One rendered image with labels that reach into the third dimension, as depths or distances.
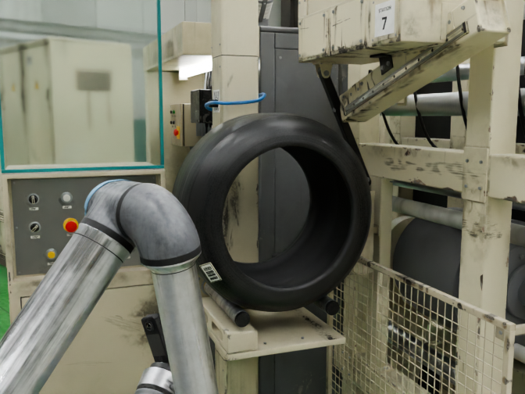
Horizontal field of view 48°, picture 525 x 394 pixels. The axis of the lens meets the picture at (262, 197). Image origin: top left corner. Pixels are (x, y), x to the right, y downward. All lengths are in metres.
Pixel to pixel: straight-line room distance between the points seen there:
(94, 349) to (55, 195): 0.58
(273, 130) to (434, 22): 0.49
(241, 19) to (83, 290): 1.13
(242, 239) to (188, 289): 0.90
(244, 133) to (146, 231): 0.59
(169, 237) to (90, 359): 1.27
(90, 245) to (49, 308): 0.13
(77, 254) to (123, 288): 1.07
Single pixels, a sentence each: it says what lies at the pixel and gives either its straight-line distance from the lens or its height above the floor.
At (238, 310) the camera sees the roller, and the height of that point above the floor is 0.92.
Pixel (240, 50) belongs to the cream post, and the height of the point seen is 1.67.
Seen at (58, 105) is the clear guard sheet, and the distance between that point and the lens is 2.14.
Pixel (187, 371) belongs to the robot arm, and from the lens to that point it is 1.18.
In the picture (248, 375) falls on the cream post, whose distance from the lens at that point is 2.15.
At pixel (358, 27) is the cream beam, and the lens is 1.66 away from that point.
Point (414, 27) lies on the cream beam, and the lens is 1.51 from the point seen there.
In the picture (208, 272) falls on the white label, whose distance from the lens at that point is 1.60.
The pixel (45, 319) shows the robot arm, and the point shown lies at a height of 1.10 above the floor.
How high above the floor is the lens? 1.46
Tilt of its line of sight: 8 degrees down
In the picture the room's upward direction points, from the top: straight up
